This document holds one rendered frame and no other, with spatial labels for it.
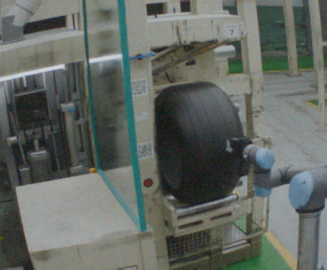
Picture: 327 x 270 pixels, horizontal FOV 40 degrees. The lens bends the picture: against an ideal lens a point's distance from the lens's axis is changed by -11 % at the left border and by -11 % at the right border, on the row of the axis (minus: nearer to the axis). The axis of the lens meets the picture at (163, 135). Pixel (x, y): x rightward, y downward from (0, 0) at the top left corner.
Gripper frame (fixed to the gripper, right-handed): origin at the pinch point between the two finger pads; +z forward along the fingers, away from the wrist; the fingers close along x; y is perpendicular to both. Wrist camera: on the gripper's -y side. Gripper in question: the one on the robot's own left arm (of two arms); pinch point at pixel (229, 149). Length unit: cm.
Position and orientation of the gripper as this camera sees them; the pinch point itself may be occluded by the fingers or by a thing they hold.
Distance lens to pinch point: 218.2
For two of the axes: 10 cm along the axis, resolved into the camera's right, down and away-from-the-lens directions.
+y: -1.2, -9.7, -1.9
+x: -9.4, 1.8, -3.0
